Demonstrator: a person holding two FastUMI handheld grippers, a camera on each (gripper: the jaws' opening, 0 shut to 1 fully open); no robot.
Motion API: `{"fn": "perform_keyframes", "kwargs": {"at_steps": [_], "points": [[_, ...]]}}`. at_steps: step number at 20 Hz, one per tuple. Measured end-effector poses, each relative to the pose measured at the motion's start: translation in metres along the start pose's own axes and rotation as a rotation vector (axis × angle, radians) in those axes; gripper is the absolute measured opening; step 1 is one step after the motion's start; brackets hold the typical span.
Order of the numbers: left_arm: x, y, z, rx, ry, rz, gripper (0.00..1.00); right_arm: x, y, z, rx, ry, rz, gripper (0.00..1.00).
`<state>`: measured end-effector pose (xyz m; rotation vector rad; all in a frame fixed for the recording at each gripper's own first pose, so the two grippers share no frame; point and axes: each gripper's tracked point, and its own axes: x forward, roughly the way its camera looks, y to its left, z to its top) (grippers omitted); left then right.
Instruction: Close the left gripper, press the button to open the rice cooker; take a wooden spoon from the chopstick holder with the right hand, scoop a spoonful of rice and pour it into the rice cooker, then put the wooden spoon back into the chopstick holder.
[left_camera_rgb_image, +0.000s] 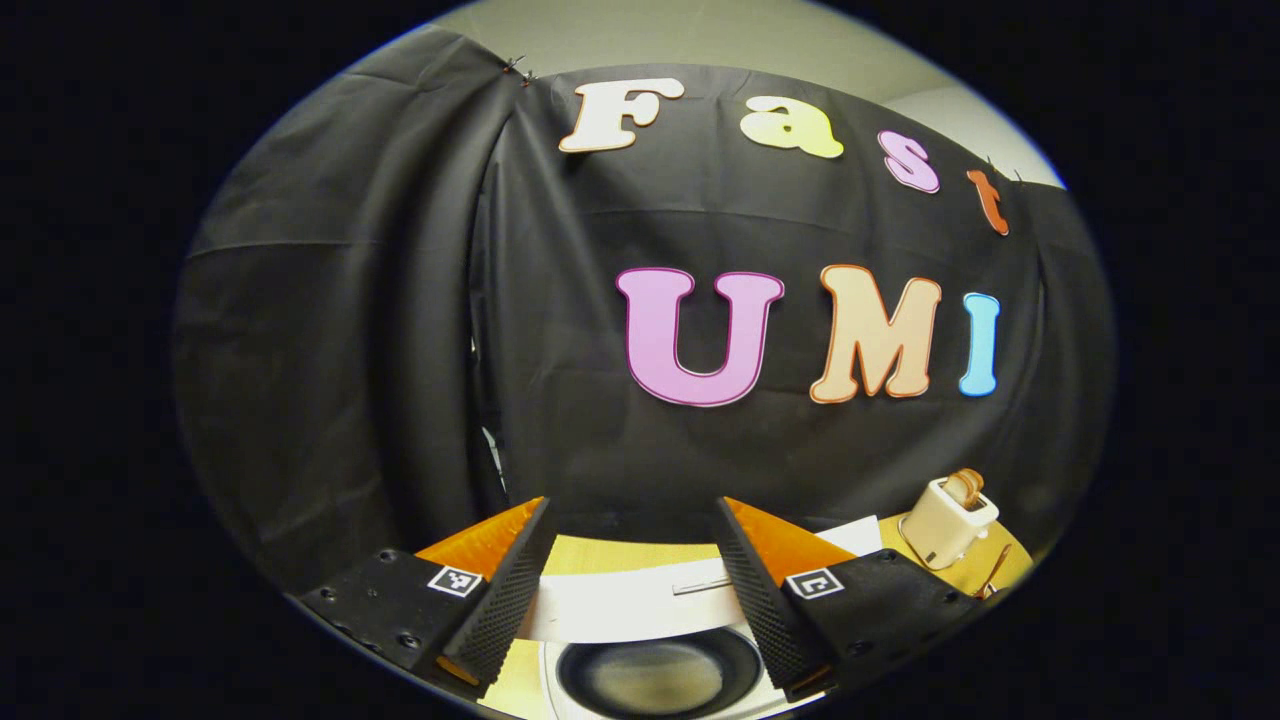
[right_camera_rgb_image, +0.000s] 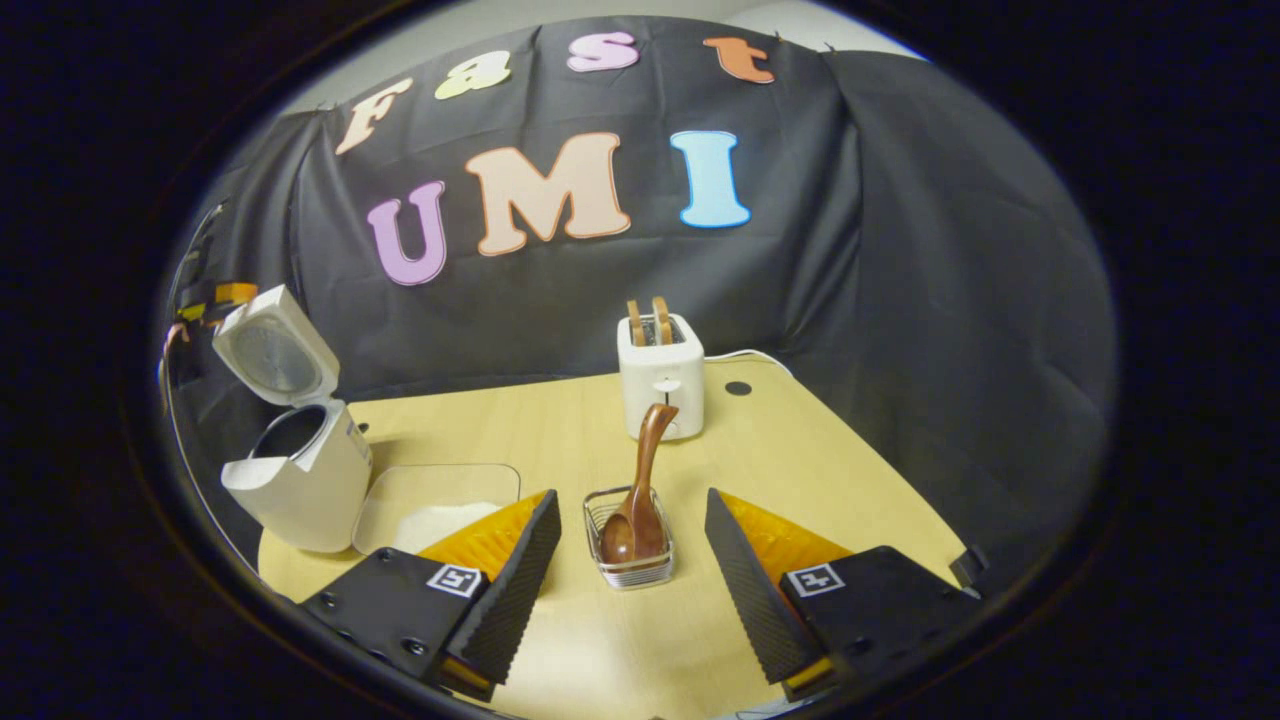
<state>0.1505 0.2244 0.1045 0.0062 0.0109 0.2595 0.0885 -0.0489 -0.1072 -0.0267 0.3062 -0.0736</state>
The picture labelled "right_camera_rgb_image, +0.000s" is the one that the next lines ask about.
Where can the toasted bread slice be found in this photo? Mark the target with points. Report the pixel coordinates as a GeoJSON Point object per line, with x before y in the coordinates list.
{"type": "Point", "coordinates": [662, 320]}
{"type": "Point", "coordinates": [636, 325]}

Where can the brown wooden spoon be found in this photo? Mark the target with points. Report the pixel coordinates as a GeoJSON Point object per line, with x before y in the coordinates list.
{"type": "Point", "coordinates": [640, 520]}

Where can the white rice pile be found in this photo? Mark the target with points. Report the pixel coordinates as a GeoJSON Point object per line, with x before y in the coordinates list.
{"type": "Point", "coordinates": [440, 525]}

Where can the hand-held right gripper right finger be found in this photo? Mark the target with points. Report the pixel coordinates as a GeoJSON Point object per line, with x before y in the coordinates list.
{"type": "Point", "coordinates": [760, 600]}

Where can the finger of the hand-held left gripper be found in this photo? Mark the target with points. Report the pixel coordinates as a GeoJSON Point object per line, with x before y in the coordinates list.
{"type": "Point", "coordinates": [235, 293]}

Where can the clear plastic rice container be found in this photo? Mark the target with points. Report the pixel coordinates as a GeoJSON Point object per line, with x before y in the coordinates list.
{"type": "Point", "coordinates": [440, 485]}

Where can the white rice cooker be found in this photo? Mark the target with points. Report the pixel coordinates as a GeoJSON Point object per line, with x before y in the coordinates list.
{"type": "Point", "coordinates": [320, 490]}

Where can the white toaster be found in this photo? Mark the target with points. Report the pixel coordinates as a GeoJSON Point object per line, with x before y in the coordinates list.
{"type": "Point", "coordinates": [660, 370]}

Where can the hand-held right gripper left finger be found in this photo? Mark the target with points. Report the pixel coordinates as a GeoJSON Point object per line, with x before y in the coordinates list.
{"type": "Point", "coordinates": [510, 590]}

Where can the black backdrop cloth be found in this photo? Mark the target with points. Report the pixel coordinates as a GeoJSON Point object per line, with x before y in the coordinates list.
{"type": "Point", "coordinates": [900, 300]}

